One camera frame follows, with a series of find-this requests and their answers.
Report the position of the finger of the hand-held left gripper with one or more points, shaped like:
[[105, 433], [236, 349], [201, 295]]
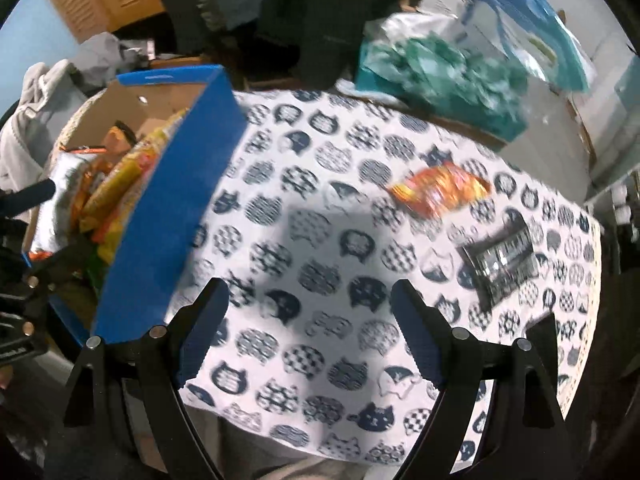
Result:
[[65, 257], [32, 194]]

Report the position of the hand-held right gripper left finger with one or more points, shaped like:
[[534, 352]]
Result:
[[200, 345]]

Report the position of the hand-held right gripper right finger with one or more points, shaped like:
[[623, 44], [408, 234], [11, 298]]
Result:
[[420, 345]]

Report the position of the white snack bag orange edge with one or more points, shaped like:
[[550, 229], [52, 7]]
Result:
[[60, 195]]

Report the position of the green snack bag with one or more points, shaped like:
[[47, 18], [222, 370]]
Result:
[[95, 271]]

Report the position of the gold snack bag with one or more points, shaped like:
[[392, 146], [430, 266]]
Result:
[[130, 175]]

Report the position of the blue cardboard box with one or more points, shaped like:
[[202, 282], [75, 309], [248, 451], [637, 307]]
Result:
[[165, 220]]

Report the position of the grey clothing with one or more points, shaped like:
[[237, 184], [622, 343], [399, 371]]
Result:
[[35, 110]]

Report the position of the orange black snack packet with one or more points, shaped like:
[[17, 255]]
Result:
[[119, 136]]

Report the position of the silver snack packet black print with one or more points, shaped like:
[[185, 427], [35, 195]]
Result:
[[500, 260]]

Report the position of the cat print tablecloth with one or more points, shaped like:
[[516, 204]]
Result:
[[320, 240]]

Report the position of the white shoe rack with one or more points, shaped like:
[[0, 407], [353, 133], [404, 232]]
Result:
[[607, 190]]

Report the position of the green plastic bags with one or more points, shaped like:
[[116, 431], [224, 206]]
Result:
[[440, 65]]

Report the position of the dark jacket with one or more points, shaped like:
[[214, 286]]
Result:
[[320, 10]]

